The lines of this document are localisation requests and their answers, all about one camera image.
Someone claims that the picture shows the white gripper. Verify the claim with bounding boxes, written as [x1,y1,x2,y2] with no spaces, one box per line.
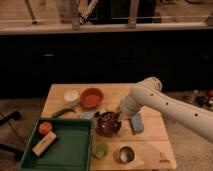
[115,96,142,118]

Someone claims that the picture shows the dark grapes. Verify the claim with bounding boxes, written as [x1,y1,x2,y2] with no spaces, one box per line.
[99,112,116,123]

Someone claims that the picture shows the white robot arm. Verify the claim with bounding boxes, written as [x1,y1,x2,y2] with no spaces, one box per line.
[118,77,213,143]

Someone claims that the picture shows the purple bowl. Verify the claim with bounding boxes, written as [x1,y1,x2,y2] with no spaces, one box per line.
[96,115,121,137]

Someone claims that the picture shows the orange bowl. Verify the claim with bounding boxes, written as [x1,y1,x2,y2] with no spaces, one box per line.
[80,88,104,109]

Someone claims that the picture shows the blue sponge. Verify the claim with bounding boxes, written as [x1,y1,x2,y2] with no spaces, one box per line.
[130,113,144,134]

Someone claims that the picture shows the wooden table board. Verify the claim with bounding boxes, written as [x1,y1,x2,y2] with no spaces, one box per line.
[42,84,177,171]

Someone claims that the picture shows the pale blue cloth piece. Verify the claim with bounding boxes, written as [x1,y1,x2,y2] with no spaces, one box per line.
[79,111,96,119]

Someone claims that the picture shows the metal cup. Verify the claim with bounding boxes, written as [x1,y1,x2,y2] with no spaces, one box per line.
[118,146,135,163]

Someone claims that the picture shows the green small cup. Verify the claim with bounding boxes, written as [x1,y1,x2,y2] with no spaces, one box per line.
[92,142,109,159]

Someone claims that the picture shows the green cucumber toy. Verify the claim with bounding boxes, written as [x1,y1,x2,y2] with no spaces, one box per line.
[51,107,76,118]

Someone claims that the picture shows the green plastic tray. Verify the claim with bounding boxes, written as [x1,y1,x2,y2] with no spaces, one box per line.
[19,118,93,171]

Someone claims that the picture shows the wooden block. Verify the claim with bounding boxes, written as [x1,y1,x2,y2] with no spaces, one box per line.
[32,131,57,156]

